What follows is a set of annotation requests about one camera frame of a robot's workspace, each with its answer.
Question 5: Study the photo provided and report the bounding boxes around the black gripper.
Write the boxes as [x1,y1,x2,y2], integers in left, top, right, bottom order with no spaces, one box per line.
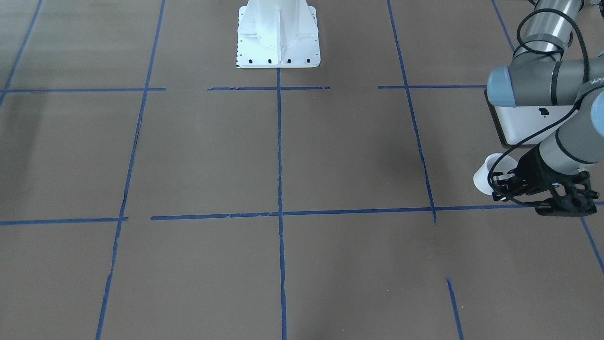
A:
[490,144,567,201]

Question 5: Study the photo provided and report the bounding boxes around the white ceramic cup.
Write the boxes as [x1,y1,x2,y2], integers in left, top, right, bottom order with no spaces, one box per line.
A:
[474,153,518,196]

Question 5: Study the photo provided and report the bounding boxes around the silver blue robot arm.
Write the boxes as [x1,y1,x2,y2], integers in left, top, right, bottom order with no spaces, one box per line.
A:
[486,0,603,202]

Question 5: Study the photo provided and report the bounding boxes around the grey closed laptop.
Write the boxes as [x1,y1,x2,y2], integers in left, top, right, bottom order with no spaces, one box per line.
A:
[484,90,572,148]

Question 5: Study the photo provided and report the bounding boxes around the blue tape grid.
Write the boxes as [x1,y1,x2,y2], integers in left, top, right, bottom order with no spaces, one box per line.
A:
[1,0,603,340]

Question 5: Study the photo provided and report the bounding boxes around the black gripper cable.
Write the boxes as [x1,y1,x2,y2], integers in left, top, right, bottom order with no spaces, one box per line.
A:
[488,0,590,199]

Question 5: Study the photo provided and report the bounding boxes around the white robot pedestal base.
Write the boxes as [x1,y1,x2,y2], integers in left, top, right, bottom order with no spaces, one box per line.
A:
[236,0,321,68]

